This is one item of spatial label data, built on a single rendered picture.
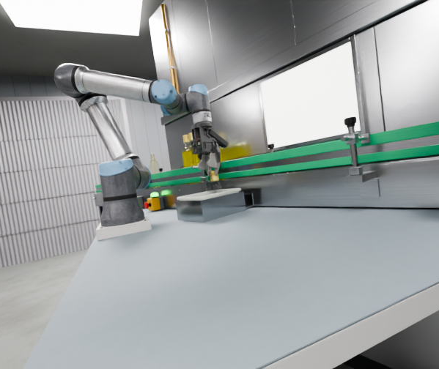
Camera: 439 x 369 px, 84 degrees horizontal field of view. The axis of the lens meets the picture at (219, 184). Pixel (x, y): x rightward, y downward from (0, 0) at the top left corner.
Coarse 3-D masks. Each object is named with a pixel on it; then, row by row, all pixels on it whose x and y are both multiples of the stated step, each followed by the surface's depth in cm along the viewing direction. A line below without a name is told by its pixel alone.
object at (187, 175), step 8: (184, 168) 125; (152, 176) 152; (160, 176) 145; (168, 176) 138; (176, 176) 133; (184, 176) 127; (192, 176) 122; (200, 176) 116; (152, 184) 153; (160, 184) 146; (168, 184) 139; (96, 192) 246
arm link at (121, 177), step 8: (120, 160) 86; (128, 160) 88; (104, 168) 84; (112, 168) 84; (120, 168) 85; (128, 168) 87; (136, 168) 95; (104, 176) 84; (112, 176) 84; (120, 176) 85; (128, 176) 87; (136, 176) 92; (104, 184) 85; (112, 184) 84; (120, 184) 85; (128, 184) 87; (136, 184) 94; (104, 192) 85; (112, 192) 84; (120, 192) 85; (128, 192) 86
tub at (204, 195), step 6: (204, 192) 107; (210, 192) 109; (216, 192) 110; (222, 192) 92; (228, 192) 94; (234, 192) 97; (180, 198) 94; (186, 198) 91; (192, 198) 89; (198, 198) 86; (204, 198) 87
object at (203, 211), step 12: (240, 192) 99; (180, 204) 95; (192, 204) 89; (204, 204) 86; (216, 204) 90; (228, 204) 94; (240, 204) 98; (252, 204) 104; (180, 216) 96; (192, 216) 90; (204, 216) 86; (216, 216) 90
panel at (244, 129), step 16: (352, 48) 85; (240, 96) 125; (256, 96) 118; (224, 112) 135; (240, 112) 126; (256, 112) 119; (208, 128) 146; (224, 128) 136; (240, 128) 128; (256, 128) 120; (240, 144) 129; (256, 144) 122; (304, 144) 103; (224, 160) 140
